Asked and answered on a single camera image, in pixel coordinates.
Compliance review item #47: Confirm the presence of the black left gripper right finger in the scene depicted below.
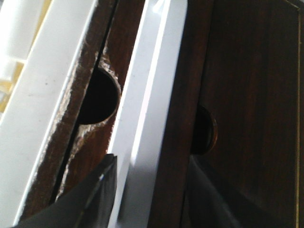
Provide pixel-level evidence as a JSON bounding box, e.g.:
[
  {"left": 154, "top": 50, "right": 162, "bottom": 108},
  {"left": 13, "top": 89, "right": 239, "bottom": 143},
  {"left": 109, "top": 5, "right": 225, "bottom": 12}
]
[{"left": 182, "top": 155, "right": 240, "bottom": 228}]

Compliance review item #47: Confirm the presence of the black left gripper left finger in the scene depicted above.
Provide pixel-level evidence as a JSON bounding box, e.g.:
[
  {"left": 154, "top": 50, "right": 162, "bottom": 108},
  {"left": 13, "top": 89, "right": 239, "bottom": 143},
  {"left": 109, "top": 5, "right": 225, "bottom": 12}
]
[{"left": 15, "top": 154, "right": 117, "bottom": 228}]

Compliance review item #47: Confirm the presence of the dark wooden drawer cabinet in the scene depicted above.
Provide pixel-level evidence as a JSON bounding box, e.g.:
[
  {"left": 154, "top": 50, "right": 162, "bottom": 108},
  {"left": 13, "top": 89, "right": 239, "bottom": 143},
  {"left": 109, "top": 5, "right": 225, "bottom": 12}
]
[{"left": 19, "top": 0, "right": 304, "bottom": 228}]

